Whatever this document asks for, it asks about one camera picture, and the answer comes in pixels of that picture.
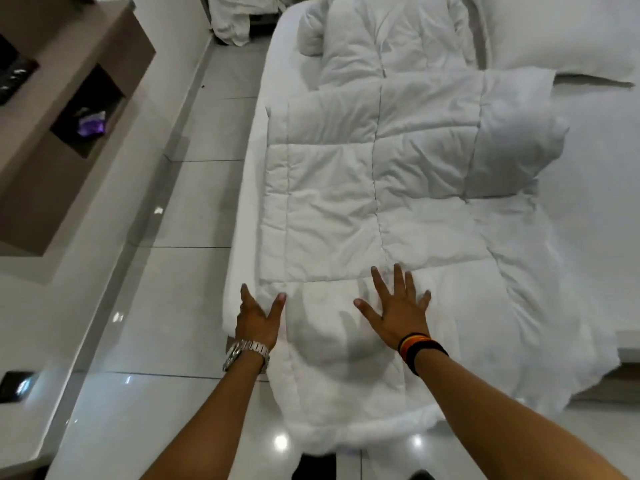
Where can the person's right hand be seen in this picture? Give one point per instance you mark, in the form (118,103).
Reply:
(402,319)

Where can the person's left hand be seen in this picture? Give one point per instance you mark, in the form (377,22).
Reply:
(255,324)

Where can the person's right middle finger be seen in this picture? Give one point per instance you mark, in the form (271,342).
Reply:
(398,282)

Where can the person's left thumb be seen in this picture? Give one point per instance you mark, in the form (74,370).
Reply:
(278,304)

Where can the person's right thumb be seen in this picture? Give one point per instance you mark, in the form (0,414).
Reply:
(367,310)

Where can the person's right little finger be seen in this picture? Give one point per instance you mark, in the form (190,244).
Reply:
(424,302)

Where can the person's right forearm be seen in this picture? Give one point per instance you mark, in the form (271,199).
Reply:
(500,419)

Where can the person's left forearm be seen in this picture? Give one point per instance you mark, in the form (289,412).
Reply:
(210,419)

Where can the black orange wristbands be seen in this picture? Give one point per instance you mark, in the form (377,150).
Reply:
(420,348)

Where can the silver metal wristwatch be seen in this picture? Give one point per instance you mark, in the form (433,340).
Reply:
(245,350)

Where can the white quilted duvet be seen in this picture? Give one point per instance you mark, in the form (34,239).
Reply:
(380,184)

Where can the bed with white sheet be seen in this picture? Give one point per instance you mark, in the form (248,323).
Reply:
(595,204)

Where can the purple packet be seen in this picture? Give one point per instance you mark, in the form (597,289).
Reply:
(92,124)

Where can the pile of white linen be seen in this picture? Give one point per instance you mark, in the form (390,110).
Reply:
(235,19)

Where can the white pillow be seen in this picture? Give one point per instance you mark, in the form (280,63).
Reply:
(565,34)

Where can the brown wall shelf unit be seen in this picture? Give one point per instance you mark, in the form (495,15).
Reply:
(60,144)

